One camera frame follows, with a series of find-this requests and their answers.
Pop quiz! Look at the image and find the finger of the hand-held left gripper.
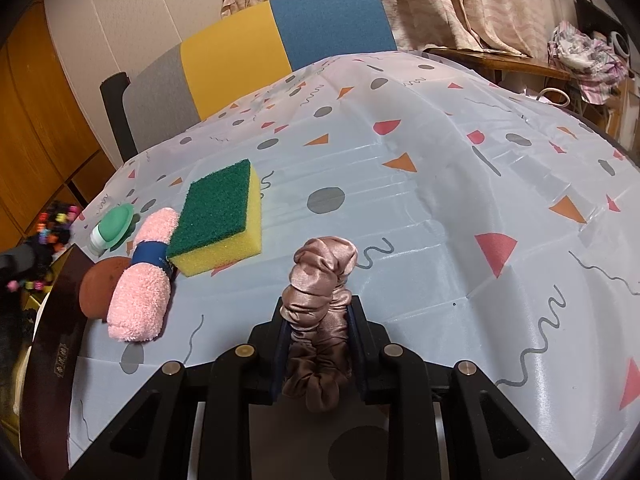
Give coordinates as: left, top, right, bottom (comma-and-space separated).
0, 246, 38, 273

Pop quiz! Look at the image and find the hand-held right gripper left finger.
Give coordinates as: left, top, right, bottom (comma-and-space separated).
65, 296, 291, 480

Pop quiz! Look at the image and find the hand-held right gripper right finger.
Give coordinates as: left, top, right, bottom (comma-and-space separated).
347, 296, 576, 480

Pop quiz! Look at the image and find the black braided hairpiece with beads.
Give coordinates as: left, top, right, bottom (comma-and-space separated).
0, 200, 86, 361

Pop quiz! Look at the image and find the pink satin scrunchie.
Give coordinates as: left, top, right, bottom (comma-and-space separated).
281, 235, 360, 413

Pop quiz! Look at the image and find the brown round puff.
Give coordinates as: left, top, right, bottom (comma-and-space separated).
79, 256, 133, 322

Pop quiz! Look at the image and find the gold metal tin tray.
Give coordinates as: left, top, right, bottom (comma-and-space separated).
20, 245, 96, 480

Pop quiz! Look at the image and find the green silicone travel bottle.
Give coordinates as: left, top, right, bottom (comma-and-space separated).
90, 202, 136, 255

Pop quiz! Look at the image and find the pink towel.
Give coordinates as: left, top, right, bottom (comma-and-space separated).
107, 207, 181, 343

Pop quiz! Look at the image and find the green and yellow sponge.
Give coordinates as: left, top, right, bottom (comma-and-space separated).
166, 159, 263, 278

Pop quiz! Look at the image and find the wooden wardrobe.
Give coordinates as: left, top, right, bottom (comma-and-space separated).
0, 0, 118, 253

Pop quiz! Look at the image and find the wooden side table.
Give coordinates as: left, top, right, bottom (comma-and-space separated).
425, 47, 571, 83

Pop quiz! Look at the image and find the grey yellow blue chair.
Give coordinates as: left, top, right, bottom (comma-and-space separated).
122, 0, 398, 166

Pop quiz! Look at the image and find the pink patterned curtain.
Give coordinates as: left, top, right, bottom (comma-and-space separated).
212, 0, 556, 58

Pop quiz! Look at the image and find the pile of patterned clothes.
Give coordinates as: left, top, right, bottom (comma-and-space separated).
547, 21, 628, 106

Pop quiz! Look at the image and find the black monitor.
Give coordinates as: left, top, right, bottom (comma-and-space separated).
574, 0, 626, 36

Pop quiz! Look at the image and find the white cable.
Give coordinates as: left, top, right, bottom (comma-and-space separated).
537, 87, 571, 108

